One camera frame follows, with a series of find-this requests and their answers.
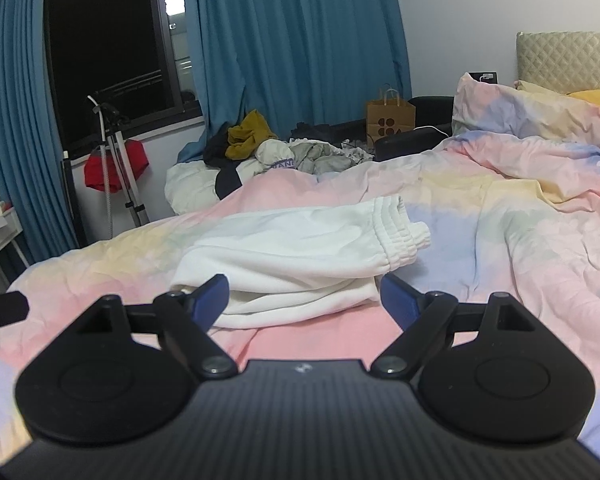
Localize white puffy jacket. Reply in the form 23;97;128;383
163;159;227;217

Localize blue curtain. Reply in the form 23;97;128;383
0;0;82;267
179;0;414;162

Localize pastel tie-dye pillow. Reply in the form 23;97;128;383
450;72;600;167

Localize black armchair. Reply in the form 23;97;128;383
290;94;457;162

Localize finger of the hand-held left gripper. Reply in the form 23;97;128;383
0;292;31;334

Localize white pants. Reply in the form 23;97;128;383
169;194;432;332

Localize garment steamer stand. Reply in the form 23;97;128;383
86;92;147;229

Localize beige quilted headboard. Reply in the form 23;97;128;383
515;31;600;94

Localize black garment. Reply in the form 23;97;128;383
202;131;247;199

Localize mustard yellow garment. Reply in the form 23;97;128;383
224;109;279;161

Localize yellow pillow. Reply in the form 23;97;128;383
566;87;600;109

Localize white and grey garment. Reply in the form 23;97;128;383
252;137;377;177

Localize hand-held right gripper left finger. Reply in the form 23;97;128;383
44;273;240;381

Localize pastel tie-dye duvet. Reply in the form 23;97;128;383
0;129;600;463

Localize dark window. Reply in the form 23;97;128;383
44;0;204;149

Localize red garment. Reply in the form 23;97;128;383
83;138;150;192

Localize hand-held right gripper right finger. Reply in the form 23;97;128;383
369;273;557;381

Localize brown paper bag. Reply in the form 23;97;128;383
364;85;417;149

